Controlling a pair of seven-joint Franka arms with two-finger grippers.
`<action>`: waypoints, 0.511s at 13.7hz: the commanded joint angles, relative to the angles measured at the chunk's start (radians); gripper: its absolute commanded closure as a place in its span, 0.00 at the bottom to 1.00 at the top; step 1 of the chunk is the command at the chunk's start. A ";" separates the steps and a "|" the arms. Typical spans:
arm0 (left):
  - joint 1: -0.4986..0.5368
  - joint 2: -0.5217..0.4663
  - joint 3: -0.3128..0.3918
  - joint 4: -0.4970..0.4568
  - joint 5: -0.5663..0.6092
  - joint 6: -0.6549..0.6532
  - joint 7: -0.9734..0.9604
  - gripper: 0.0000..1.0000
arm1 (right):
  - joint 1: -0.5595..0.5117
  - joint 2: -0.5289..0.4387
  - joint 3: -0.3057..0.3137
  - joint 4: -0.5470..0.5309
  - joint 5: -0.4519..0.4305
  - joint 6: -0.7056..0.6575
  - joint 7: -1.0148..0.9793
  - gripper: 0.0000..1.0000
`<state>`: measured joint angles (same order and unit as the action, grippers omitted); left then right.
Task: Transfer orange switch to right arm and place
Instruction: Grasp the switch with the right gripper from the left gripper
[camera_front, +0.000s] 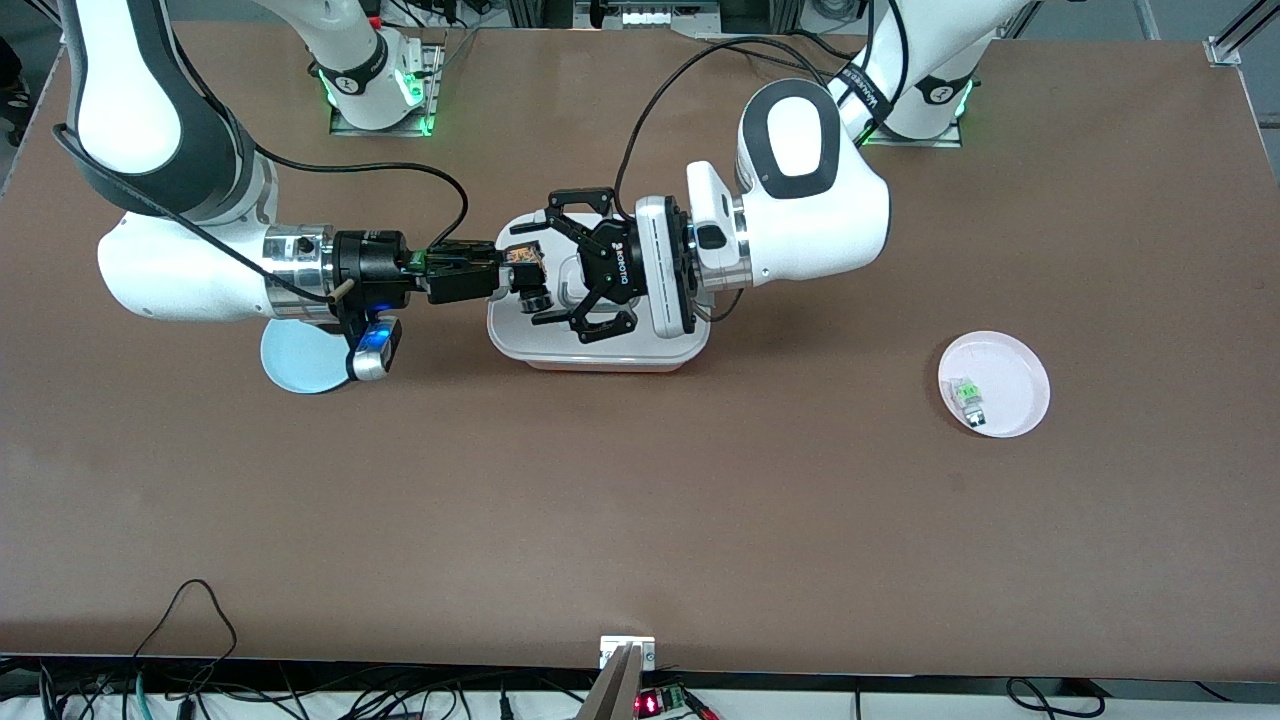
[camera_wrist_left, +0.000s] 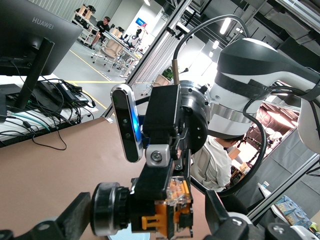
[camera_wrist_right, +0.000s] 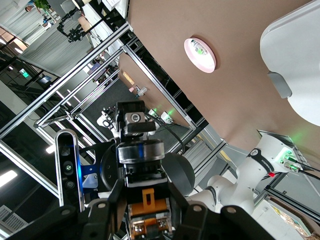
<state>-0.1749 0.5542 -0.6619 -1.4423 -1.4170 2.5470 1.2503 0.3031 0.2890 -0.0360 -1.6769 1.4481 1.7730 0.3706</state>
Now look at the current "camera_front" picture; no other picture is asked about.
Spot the orange and black switch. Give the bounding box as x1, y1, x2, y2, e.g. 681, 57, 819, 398
505, 243, 553, 313

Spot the white lidded lunch box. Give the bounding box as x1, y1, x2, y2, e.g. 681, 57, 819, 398
486, 212, 716, 373

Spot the light blue round plate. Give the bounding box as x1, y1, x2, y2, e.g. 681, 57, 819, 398
260, 320, 353, 394

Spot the aluminium profile bar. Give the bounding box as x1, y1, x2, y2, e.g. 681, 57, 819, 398
578, 645, 646, 720

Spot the circuit board with red display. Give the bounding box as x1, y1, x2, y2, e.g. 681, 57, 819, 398
635, 684, 693, 717

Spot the pale pink round plate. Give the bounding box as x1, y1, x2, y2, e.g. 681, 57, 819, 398
937, 330, 1051, 439

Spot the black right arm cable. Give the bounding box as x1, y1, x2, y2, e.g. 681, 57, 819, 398
52, 125, 469, 301

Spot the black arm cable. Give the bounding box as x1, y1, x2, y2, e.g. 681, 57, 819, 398
615, 35, 881, 216
52, 125, 469, 301

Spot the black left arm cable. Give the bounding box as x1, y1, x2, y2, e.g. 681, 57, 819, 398
615, 35, 881, 216

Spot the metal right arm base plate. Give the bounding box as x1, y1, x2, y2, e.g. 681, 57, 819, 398
330, 40, 444, 137

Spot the aluminium frame structure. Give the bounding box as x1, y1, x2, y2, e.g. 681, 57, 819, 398
505, 0, 801, 33

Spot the black cable on table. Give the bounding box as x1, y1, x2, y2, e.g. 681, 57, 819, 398
695, 35, 851, 86

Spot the small white mounting bracket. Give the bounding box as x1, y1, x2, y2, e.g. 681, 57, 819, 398
600, 636, 656, 671

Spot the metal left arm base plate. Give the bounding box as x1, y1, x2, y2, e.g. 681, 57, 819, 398
857, 95, 964, 149

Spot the green and grey switch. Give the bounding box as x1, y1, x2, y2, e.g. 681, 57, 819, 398
950, 377, 989, 428

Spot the black looped cable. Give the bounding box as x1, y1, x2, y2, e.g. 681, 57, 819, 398
133, 579, 239, 691

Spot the tangled black cable bundle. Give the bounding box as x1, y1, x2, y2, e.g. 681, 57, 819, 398
0, 655, 601, 720

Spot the black coiled cable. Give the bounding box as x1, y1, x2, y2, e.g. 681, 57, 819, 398
1005, 677, 1101, 719

